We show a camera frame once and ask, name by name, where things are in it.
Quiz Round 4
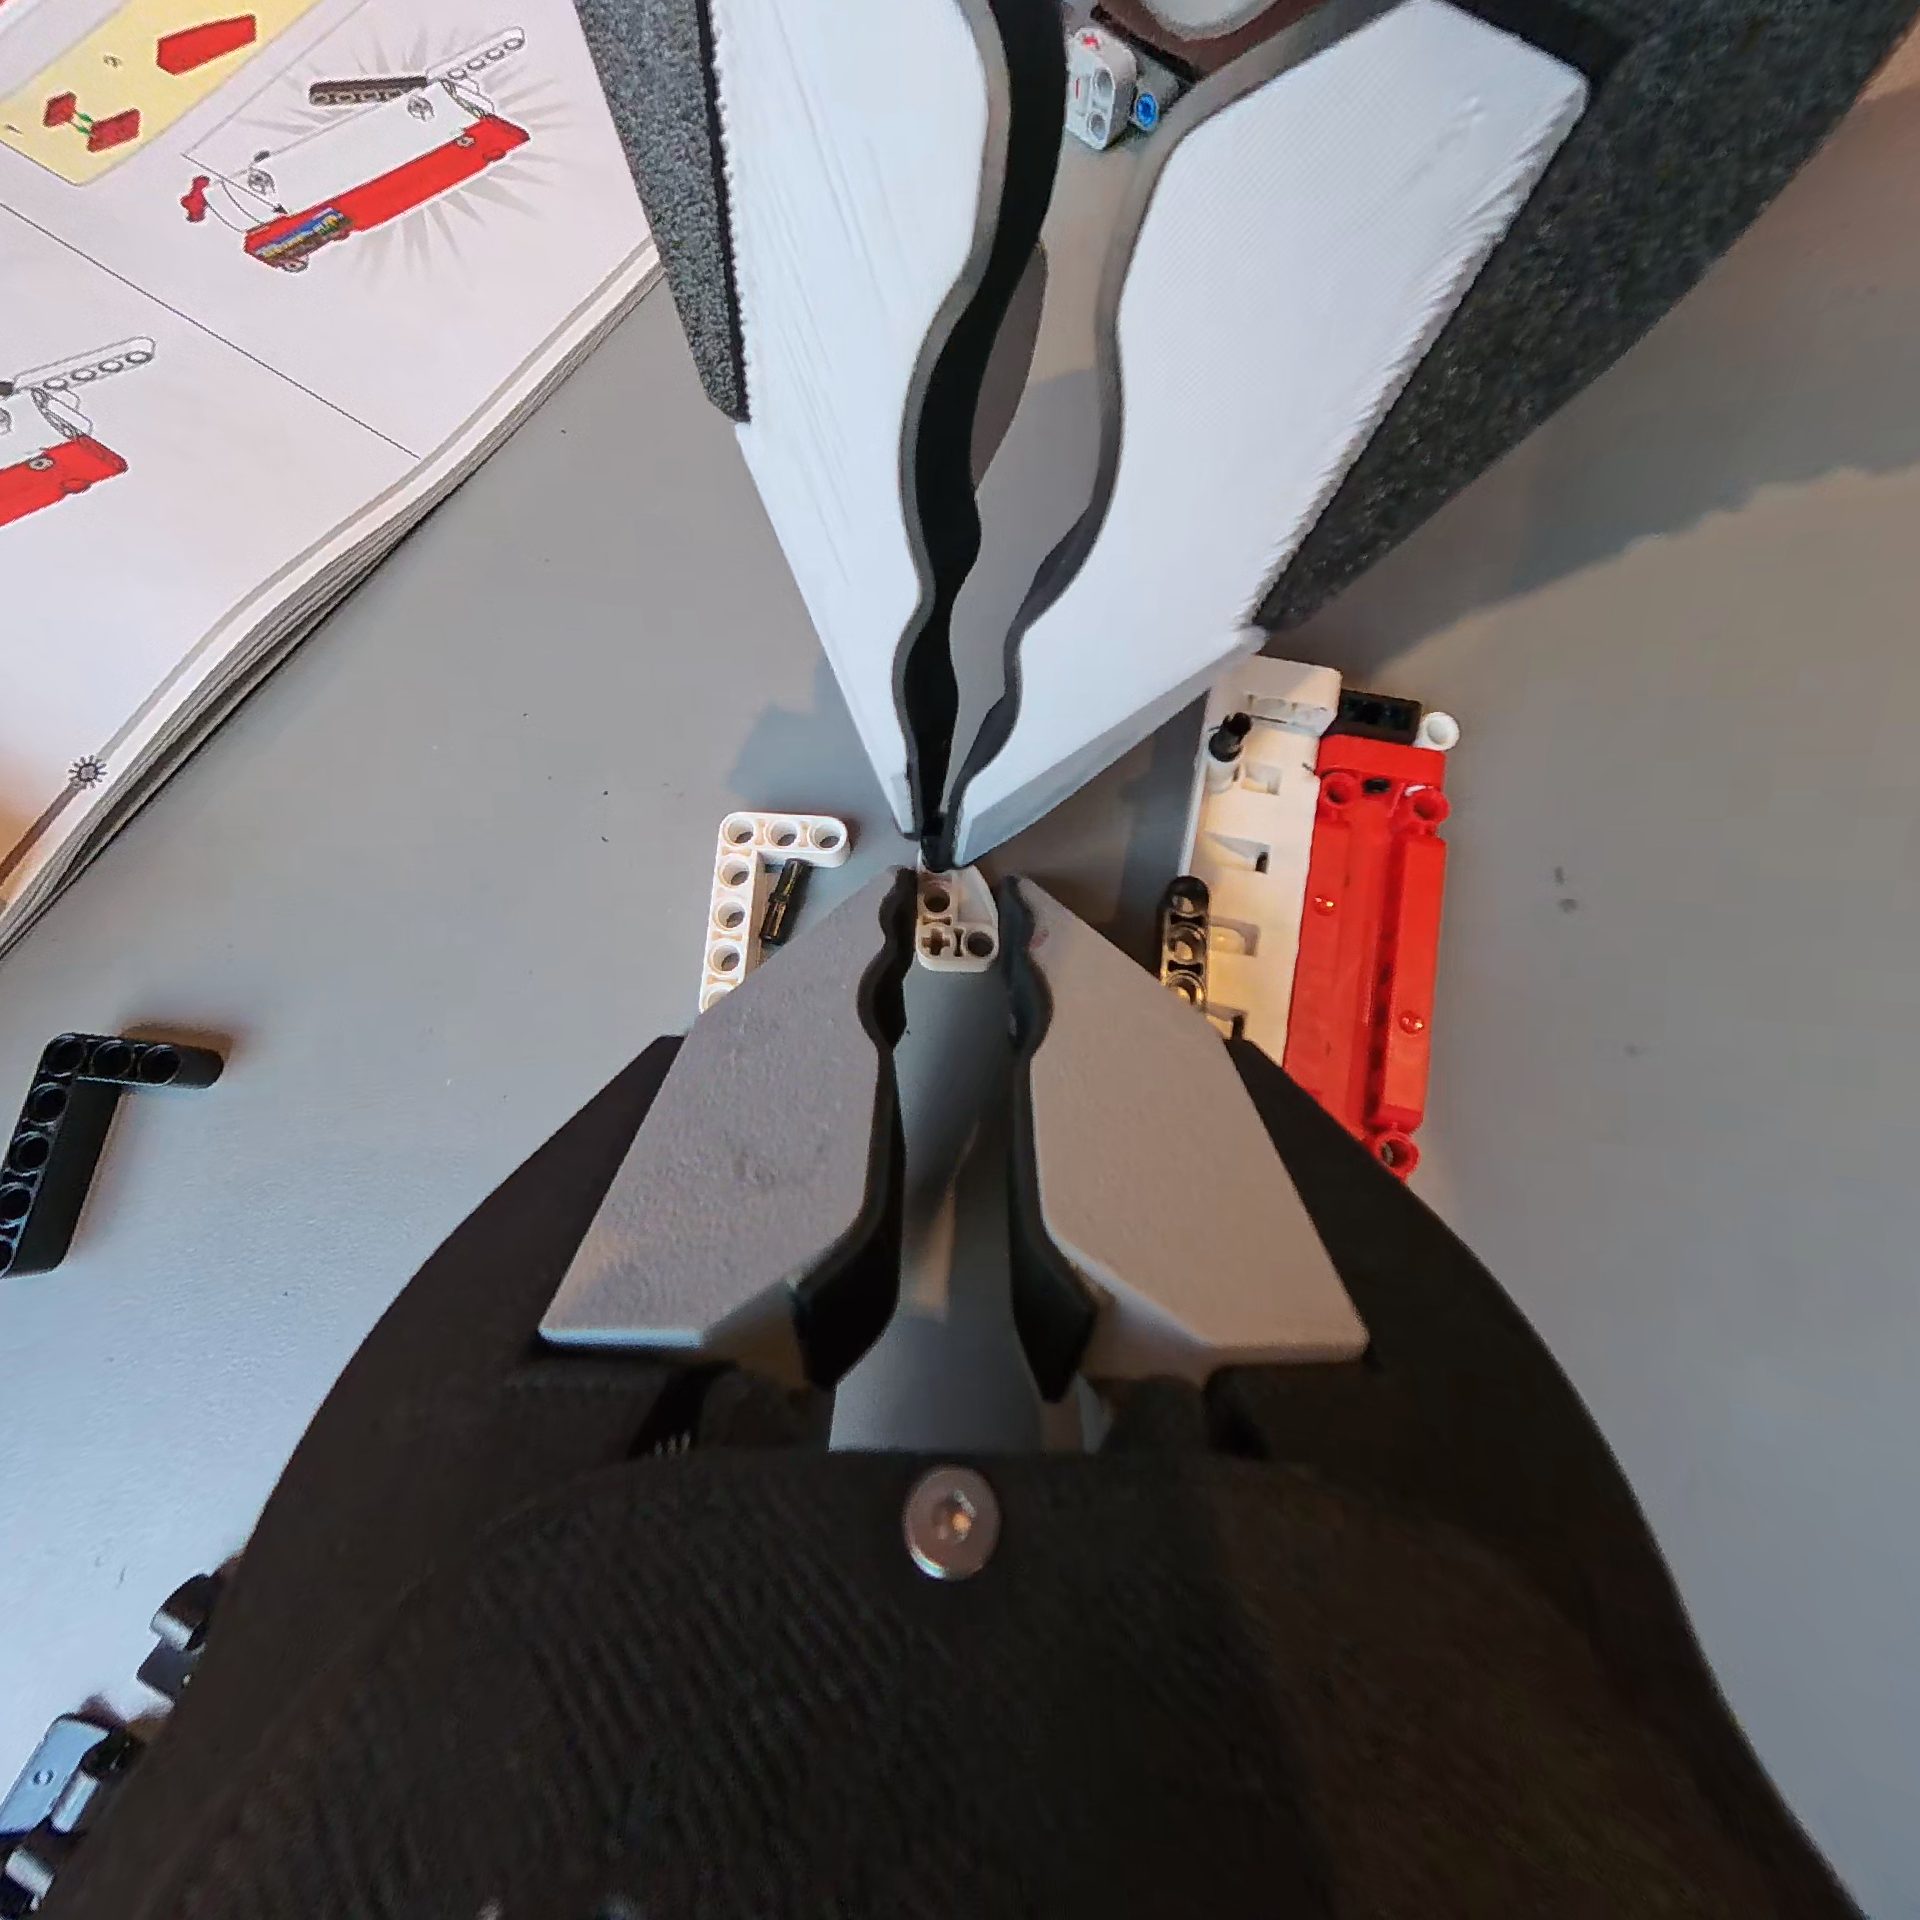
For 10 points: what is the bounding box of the grey desk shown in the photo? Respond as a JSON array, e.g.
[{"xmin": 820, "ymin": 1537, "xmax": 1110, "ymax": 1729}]
[{"xmin": 0, "ymin": 0, "xmax": 1920, "ymax": 1920}]

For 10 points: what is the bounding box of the open instruction booklet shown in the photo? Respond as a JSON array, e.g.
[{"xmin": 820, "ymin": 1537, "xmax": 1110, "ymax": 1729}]
[{"xmin": 0, "ymin": 0, "xmax": 666, "ymax": 957}]

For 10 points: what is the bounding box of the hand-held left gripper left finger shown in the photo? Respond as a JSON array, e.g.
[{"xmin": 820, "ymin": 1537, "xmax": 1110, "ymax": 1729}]
[{"xmin": 536, "ymin": 870, "xmax": 917, "ymax": 1391}]

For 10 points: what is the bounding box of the white angled brick beam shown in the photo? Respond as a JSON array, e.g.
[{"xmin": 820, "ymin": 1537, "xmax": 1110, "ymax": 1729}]
[{"xmin": 695, "ymin": 811, "xmax": 855, "ymax": 1016}]

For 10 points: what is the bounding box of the pile of brick pieces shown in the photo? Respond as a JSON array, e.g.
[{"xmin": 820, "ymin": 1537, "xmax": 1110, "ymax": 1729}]
[{"xmin": 0, "ymin": 1027, "xmax": 232, "ymax": 1875}]

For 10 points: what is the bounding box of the white perforated brick plate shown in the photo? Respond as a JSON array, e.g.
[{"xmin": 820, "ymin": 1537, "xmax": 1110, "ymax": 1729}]
[{"xmin": 909, "ymin": 864, "xmax": 1005, "ymax": 978}]

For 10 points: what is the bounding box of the black straight five-hole beam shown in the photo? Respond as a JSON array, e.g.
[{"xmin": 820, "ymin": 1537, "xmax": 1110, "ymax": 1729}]
[{"xmin": 1153, "ymin": 876, "xmax": 1215, "ymax": 1011}]

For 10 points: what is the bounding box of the toy brick race car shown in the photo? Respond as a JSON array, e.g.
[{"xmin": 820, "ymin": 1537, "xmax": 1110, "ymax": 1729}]
[{"xmin": 1063, "ymin": 18, "xmax": 1190, "ymax": 154}]

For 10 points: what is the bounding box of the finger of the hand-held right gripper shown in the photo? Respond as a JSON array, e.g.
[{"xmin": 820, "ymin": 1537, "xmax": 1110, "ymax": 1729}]
[
  {"xmin": 704, "ymin": 0, "xmax": 1057, "ymax": 839},
  {"xmin": 945, "ymin": 0, "xmax": 1593, "ymax": 864}
]

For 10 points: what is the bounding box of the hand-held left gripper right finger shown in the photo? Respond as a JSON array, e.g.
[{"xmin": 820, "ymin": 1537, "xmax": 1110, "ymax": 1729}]
[{"xmin": 1004, "ymin": 878, "xmax": 1372, "ymax": 1405}]

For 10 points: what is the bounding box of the red and white brick panel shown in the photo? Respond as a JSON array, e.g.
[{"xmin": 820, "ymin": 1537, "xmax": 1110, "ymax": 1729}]
[{"xmin": 1182, "ymin": 652, "xmax": 1467, "ymax": 1190}]

